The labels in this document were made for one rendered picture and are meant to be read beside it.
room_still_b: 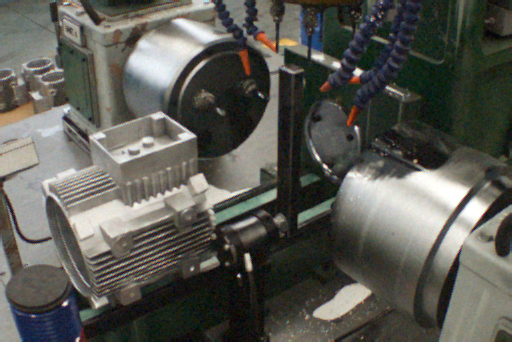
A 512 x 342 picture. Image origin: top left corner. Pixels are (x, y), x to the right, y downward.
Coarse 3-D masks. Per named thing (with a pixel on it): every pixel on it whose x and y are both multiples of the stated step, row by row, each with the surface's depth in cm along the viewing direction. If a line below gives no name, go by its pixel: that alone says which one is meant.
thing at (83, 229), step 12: (48, 180) 87; (192, 180) 87; (204, 180) 88; (48, 192) 86; (192, 192) 88; (204, 192) 89; (72, 228) 79; (84, 228) 78; (60, 264) 94; (96, 300) 84; (108, 300) 85
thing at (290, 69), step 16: (288, 64) 81; (288, 80) 80; (304, 80) 81; (288, 96) 81; (288, 112) 82; (288, 128) 83; (288, 144) 84; (288, 160) 85; (288, 176) 86; (288, 192) 88; (288, 208) 89; (288, 224) 90
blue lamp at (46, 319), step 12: (72, 288) 50; (72, 300) 49; (12, 312) 48; (24, 312) 52; (48, 312) 47; (60, 312) 48; (72, 312) 49; (24, 324) 47; (36, 324) 47; (48, 324) 47; (60, 324) 48; (72, 324) 50; (24, 336) 49; (36, 336) 48; (48, 336) 48; (60, 336) 49; (72, 336) 50
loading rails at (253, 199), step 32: (256, 192) 115; (224, 224) 109; (320, 224) 109; (288, 256) 107; (320, 256) 113; (160, 288) 92; (192, 288) 95; (224, 288) 100; (288, 288) 111; (96, 320) 86; (128, 320) 89; (160, 320) 94; (192, 320) 98; (224, 320) 103
